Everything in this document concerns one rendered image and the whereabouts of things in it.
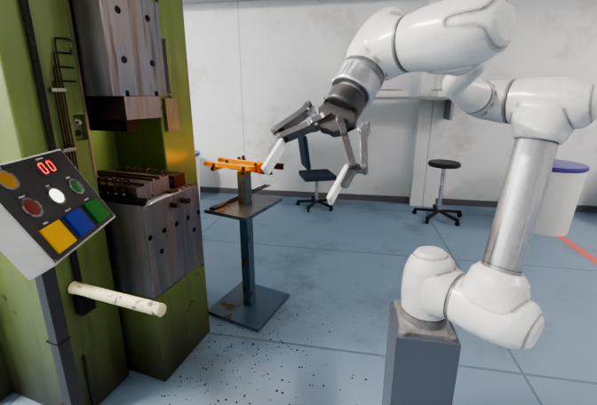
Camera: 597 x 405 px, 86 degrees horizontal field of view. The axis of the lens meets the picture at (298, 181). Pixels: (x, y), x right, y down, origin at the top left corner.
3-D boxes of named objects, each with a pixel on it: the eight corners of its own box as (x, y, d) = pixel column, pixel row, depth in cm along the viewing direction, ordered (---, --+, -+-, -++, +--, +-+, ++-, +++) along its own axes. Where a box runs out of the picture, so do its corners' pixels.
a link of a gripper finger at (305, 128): (331, 114, 60) (329, 108, 60) (275, 137, 60) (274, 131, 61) (334, 126, 63) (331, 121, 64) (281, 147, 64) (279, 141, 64)
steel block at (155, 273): (204, 260, 181) (198, 184, 170) (155, 299, 147) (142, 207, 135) (127, 245, 199) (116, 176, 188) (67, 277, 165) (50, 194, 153)
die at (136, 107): (162, 117, 150) (159, 96, 147) (127, 120, 131) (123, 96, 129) (94, 115, 163) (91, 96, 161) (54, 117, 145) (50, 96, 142)
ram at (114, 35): (179, 96, 160) (171, 6, 149) (113, 96, 124) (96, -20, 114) (115, 96, 173) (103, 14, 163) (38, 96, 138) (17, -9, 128)
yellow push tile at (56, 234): (77, 240, 90) (59, 218, 87) (61, 252, 83) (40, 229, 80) (72, 243, 90) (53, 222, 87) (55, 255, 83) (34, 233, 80)
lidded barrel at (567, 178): (522, 236, 324) (535, 167, 306) (498, 216, 379) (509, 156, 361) (588, 241, 314) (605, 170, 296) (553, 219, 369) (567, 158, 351)
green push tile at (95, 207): (110, 214, 109) (96, 196, 107) (99, 223, 101) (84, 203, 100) (106, 217, 109) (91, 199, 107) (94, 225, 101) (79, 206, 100)
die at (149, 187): (170, 190, 159) (168, 173, 157) (138, 202, 140) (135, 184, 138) (105, 183, 172) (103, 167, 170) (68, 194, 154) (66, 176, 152)
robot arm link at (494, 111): (460, 75, 100) (509, 72, 89) (483, 87, 111) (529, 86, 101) (451, 117, 101) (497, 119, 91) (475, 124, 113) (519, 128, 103)
